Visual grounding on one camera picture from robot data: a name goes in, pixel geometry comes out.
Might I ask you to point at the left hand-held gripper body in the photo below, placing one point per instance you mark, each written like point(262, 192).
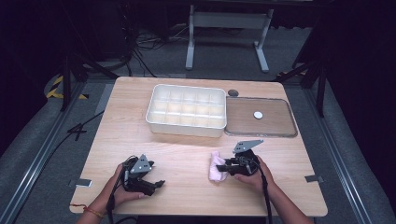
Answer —
point(141, 166)

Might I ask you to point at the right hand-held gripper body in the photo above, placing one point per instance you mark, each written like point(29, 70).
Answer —
point(247, 145)

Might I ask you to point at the pink sock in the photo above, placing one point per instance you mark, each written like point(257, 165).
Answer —
point(216, 169)

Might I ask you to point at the person's left hand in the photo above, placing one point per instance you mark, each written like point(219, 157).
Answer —
point(120, 196)

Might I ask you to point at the person's right hand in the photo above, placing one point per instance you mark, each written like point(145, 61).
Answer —
point(258, 180)

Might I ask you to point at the clear lid with white knob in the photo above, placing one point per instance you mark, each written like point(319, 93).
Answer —
point(264, 124)

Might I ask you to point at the dark round table grommet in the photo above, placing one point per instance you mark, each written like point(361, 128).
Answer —
point(233, 92)

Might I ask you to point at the white divided storage box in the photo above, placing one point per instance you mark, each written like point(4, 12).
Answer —
point(186, 109)

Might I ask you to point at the yellow and black floor tape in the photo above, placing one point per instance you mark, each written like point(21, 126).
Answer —
point(51, 92)

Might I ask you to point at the aluminium floor rail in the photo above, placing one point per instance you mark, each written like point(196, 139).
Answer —
point(40, 152)
point(337, 158)

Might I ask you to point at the white metal stand frame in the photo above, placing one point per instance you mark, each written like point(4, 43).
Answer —
point(229, 19)

